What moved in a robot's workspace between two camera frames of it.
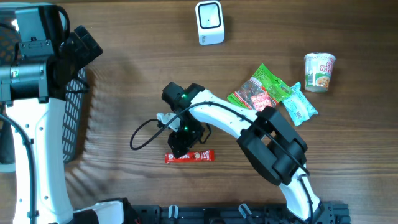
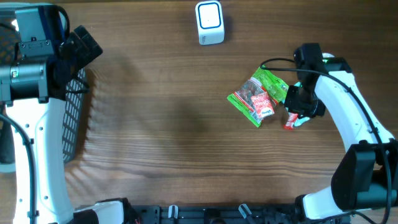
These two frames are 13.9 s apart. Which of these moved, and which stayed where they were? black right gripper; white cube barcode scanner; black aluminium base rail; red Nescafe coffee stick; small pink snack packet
Moved: black right gripper; red Nescafe coffee stick
Stayed: white cube barcode scanner; black aluminium base rail; small pink snack packet
